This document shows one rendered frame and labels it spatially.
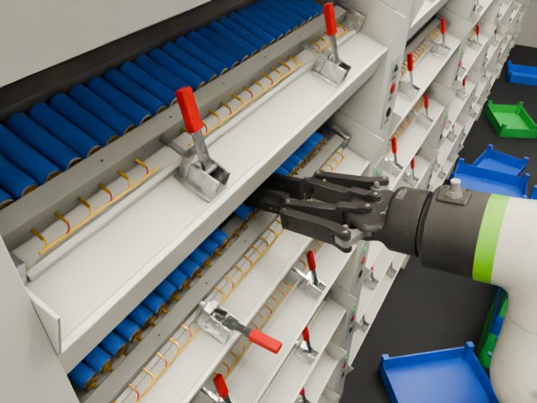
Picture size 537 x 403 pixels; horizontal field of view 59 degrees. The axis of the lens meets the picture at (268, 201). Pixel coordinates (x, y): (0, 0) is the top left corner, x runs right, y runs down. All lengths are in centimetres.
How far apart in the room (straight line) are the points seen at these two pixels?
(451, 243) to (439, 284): 143
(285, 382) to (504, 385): 52
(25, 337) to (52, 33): 16
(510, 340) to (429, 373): 114
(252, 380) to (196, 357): 23
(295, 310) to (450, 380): 93
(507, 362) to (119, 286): 38
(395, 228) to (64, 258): 33
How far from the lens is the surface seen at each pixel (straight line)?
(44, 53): 26
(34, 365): 32
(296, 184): 61
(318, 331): 105
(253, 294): 59
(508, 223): 50
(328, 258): 91
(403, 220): 52
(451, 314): 185
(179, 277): 55
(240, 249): 59
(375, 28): 75
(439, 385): 166
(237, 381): 75
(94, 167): 38
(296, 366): 100
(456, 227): 50
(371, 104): 80
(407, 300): 184
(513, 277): 51
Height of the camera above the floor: 135
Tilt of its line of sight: 38 degrees down
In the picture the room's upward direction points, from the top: straight up
